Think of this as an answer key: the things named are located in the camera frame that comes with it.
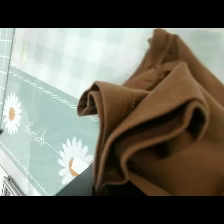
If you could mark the silver frame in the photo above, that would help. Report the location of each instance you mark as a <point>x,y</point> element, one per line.
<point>8,186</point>

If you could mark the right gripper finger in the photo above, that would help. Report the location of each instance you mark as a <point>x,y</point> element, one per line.
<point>83,183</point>

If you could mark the brown garment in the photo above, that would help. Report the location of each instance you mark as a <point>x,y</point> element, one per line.
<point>166,133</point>

